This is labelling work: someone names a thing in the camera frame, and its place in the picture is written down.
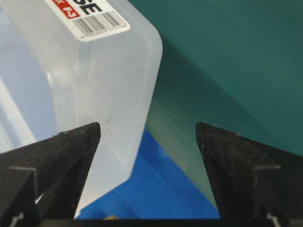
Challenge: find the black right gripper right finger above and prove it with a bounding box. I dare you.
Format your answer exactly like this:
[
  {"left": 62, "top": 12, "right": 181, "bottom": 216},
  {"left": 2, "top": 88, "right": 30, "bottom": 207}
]
[{"left": 195, "top": 122, "right": 303, "bottom": 227}]

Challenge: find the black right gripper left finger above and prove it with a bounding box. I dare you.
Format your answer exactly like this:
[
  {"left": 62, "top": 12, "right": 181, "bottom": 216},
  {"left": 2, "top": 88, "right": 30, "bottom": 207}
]
[{"left": 0, "top": 122, "right": 100, "bottom": 227}]

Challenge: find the translucent plastic tool box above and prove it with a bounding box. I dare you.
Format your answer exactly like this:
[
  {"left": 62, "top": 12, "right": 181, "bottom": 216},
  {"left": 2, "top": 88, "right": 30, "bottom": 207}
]
[{"left": 0, "top": 0, "right": 162, "bottom": 215}]

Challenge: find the blue plastic base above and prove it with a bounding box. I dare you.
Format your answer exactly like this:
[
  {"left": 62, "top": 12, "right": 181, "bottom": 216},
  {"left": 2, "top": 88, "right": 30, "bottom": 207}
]
[{"left": 76, "top": 130, "right": 220, "bottom": 219}]

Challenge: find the white free case label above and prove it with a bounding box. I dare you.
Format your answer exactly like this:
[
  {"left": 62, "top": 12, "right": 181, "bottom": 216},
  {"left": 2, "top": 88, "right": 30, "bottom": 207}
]
[{"left": 45, "top": 0, "right": 131, "bottom": 42}]

